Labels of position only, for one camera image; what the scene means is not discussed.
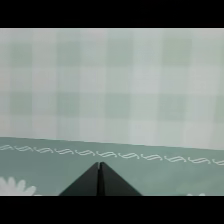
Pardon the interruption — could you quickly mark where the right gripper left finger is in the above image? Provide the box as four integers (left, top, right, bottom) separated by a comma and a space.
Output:
58, 161, 101, 197

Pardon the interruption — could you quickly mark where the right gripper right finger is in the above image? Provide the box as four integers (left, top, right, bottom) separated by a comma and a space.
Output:
99, 161, 143, 197

